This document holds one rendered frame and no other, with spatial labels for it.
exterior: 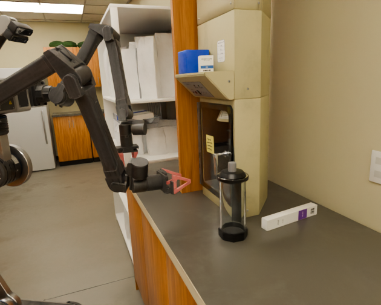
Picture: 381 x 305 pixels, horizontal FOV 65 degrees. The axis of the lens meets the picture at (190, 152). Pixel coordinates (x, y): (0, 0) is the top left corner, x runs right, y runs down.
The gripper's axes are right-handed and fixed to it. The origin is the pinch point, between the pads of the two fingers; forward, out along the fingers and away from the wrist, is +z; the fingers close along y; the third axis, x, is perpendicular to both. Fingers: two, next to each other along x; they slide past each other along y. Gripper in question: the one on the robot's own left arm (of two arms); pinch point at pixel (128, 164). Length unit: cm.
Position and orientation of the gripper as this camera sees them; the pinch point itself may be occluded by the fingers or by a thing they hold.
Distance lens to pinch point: 148.3
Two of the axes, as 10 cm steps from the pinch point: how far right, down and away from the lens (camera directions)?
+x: -3.7, -2.0, 9.1
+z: 0.5, 9.7, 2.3
